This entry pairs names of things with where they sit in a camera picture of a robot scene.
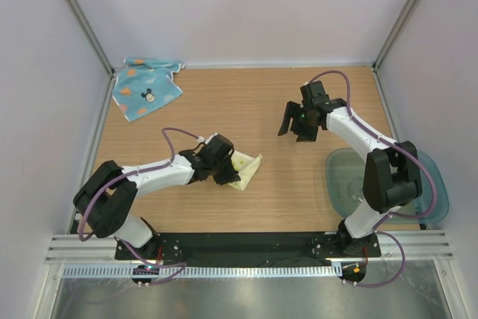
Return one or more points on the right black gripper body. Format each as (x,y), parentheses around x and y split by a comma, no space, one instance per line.
(302,116)

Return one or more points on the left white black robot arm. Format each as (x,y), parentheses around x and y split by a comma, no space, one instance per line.
(106,199)

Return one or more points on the aluminium frame rail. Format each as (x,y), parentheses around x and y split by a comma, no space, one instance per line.
(414,245)

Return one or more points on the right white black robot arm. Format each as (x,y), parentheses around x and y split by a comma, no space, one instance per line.
(392,170)

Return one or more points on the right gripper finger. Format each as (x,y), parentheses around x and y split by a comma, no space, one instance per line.
(290,119)
(307,135)

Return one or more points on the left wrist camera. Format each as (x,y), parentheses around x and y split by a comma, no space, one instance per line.
(216,147)

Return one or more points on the blue cartoon mouse towel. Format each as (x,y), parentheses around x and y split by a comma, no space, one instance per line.
(145,85)

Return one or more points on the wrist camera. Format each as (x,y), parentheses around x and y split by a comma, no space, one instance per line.
(216,147)
(314,96)

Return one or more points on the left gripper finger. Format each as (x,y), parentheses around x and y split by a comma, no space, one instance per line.
(226,176)
(227,161)

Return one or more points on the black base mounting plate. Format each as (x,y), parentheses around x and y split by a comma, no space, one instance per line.
(173,247)

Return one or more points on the yellow green crocodile towel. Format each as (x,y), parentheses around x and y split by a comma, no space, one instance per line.
(247,167)

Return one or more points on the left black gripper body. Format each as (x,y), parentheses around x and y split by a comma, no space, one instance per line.
(217,167)

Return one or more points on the teal transparent plastic tub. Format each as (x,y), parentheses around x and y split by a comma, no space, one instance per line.
(345,176)

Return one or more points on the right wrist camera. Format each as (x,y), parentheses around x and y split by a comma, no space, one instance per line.
(314,96)

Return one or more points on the white slotted cable duct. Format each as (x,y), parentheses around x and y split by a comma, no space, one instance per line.
(141,271)

